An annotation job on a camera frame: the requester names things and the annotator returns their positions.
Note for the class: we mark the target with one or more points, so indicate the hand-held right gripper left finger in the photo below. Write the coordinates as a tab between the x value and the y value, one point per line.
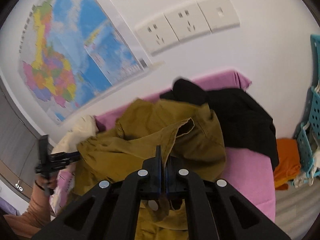
150	177

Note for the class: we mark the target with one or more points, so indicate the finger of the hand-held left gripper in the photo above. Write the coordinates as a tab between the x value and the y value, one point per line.
61	165
66	156

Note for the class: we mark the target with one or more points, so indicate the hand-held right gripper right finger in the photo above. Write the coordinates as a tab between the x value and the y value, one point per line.
175	180

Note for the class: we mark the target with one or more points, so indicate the olive brown pants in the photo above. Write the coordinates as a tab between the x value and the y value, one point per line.
125	142

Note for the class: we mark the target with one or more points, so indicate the person's left forearm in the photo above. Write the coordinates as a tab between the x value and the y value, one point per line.
32	210

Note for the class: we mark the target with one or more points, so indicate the person's left hand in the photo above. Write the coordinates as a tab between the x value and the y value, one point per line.
39	180

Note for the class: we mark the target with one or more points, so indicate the cream garment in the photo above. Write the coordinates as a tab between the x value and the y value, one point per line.
75	135

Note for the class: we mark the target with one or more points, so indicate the grey wooden headboard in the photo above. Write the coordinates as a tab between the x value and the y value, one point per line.
15	142

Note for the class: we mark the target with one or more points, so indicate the lilac cloth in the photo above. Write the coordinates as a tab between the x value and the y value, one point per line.
7	206

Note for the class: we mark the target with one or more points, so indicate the pink floral bed sheet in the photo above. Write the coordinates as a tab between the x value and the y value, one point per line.
245	180

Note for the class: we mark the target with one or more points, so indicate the black garment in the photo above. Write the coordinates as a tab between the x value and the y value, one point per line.
240	120

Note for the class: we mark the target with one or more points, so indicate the orange cloth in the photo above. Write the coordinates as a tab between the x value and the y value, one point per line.
287	160

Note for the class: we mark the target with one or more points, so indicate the white cloth bundle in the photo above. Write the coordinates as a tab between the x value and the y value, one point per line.
310	172

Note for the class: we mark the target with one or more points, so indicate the blue perforated plastic basket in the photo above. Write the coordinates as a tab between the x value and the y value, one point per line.
315	105
306	145

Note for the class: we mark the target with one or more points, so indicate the colourful wall map poster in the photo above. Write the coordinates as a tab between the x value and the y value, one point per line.
75	55

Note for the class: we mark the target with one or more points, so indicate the white wall socket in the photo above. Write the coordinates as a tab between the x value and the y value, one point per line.
187	20
156	33

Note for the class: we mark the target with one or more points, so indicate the white wall switch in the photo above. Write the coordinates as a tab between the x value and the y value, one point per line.
218	12

